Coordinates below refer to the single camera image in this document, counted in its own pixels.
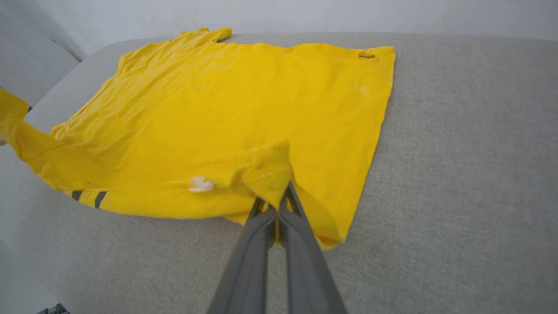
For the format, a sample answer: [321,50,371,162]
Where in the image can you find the grey fabric sofa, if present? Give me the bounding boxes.
[0,31,558,314]

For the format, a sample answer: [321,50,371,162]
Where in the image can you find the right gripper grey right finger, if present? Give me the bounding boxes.
[279,182,347,314]

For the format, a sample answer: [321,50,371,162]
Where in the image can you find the yellow t-shirt garment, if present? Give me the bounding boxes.
[0,27,396,250]

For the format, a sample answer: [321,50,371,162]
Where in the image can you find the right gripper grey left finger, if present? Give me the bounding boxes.
[207,197,277,314]

